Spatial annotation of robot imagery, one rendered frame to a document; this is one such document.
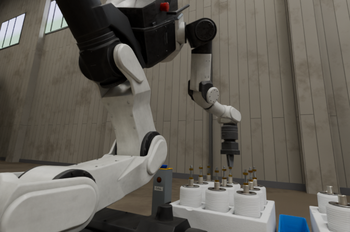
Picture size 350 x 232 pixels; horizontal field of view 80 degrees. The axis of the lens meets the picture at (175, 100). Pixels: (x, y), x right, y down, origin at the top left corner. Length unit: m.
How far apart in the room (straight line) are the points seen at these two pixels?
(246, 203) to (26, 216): 0.68
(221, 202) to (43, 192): 0.65
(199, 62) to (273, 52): 2.52
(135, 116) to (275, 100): 2.61
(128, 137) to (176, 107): 2.77
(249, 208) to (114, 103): 0.61
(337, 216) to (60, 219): 0.77
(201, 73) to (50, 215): 0.71
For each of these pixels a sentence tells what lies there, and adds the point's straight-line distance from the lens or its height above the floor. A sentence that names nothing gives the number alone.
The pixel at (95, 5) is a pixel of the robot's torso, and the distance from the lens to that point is 0.67.
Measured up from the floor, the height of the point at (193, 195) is 0.22.
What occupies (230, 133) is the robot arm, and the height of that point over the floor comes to 0.50.
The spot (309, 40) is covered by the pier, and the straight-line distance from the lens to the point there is 3.26.
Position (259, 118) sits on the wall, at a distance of 3.12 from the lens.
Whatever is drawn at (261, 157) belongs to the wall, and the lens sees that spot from 3.08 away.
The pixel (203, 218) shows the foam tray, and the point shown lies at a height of 0.15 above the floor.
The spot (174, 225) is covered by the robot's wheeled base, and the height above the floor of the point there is 0.21.
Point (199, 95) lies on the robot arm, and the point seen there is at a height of 0.65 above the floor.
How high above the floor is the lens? 0.40
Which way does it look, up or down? 14 degrees up
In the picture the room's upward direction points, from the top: 2 degrees clockwise
